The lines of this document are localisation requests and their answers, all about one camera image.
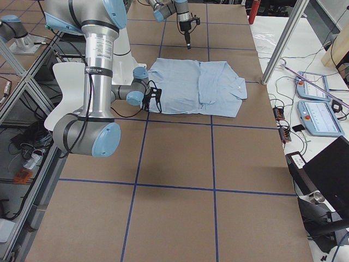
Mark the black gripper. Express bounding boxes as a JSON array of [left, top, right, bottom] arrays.
[[178, 16, 201, 50], [141, 87, 164, 114]]

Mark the light blue button shirt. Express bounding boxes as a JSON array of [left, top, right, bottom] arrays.
[[148, 58, 248, 117]]

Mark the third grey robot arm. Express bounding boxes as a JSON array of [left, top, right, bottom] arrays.
[[1, 15, 47, 55]]

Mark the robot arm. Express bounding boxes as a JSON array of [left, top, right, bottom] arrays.
[[146, 0, 201, 50], [44, 1, 127, 157]]

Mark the red cylinder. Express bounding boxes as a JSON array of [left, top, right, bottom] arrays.
[[249, 0, 261, 25]]

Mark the white chair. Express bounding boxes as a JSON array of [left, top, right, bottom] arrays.
[[44, 62, 85, 131]]

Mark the upper blue teach pendant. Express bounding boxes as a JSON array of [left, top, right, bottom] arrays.
[[296, 71, 331, 102]]

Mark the blue teach pendant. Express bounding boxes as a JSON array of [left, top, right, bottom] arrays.
[[297, 100, 345, 137], [296, 71, 331, 102]]

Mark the lower blue teach pendant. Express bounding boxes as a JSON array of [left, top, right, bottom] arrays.
[[297, 100, 345, 137]]

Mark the orange box on floor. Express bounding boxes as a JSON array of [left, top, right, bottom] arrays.
[[13, 168, 33, 184]]

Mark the black laptop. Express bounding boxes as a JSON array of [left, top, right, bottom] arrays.
[[303, 136, 349, 218]]

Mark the black monitor stand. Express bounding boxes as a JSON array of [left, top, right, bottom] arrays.
[[298, 198, 348, 253]]

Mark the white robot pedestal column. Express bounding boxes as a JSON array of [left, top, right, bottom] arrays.
[[106, 1, 146, 85]]

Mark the aluminium frame post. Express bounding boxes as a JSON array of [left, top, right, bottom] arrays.
[[261, 0, 309, 85]]

